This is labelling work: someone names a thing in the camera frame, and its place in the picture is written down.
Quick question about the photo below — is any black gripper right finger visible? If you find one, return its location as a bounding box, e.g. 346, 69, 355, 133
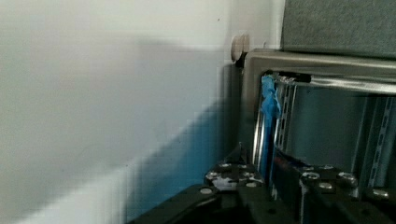
272, 151, 395, 224

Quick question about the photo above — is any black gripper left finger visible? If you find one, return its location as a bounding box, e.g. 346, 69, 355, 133
204, 143, 264, 190

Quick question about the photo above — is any black toaster oven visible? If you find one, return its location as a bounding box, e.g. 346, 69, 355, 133
242, 50, 395, 191

